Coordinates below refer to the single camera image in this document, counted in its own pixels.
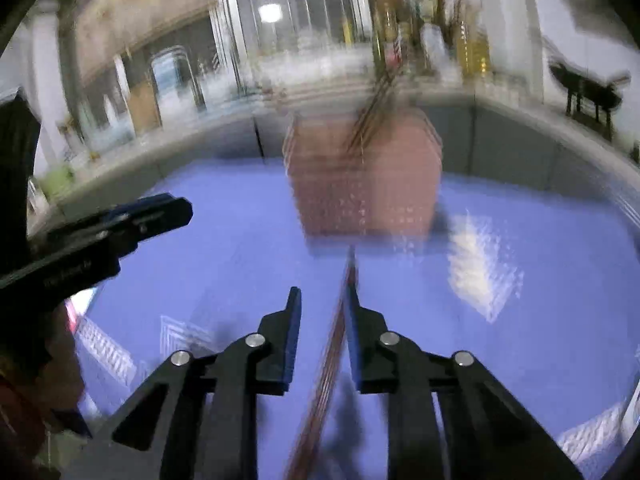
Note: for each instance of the fruit print wall poster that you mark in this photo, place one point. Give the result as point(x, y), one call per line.
point(145, 10)

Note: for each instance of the green bowl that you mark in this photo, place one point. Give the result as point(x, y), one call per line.
point(59, 182)

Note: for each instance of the small white device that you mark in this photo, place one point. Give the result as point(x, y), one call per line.
point(82, 307)

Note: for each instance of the white plastic jug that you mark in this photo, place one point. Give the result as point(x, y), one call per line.
point(434, 52)

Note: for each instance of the upright wooden cutting board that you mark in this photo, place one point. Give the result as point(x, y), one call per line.
point(145, 107)

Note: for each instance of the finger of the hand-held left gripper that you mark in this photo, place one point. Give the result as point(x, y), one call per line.
point(150, 220)

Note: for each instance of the bunch of chopsticks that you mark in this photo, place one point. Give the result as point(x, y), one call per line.
point(372, 105)

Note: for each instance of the brown wooden single chopstick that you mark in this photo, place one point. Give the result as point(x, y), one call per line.
point(330, 375)

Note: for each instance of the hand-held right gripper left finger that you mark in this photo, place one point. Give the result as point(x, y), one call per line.
point(292, 345)

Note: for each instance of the person's left forearm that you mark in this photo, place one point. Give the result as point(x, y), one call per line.
point(62, 375)

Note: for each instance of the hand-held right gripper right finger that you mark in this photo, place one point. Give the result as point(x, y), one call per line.
point(353, 345)

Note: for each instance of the blue printed tablecloth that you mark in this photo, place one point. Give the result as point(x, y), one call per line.
point(225, 260)

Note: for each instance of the blue and white water filter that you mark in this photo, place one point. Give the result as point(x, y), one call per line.
point(175, 80)

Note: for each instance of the pink plastic utensil basket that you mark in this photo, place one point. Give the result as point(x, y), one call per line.
point(350, 195)

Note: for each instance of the barred window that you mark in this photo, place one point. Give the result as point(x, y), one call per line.
point(295, 10)

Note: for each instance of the yellow cooking oil bottle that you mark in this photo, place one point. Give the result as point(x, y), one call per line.
point(472, 50)

